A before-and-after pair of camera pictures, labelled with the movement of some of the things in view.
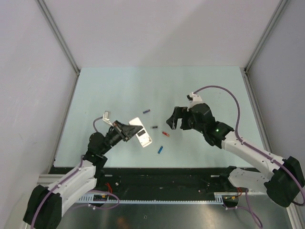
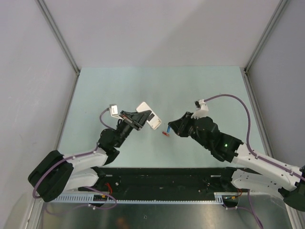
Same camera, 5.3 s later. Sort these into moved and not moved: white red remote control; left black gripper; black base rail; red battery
Moved: left black gripper; white red remote control
Not moved: red battery; black base rail
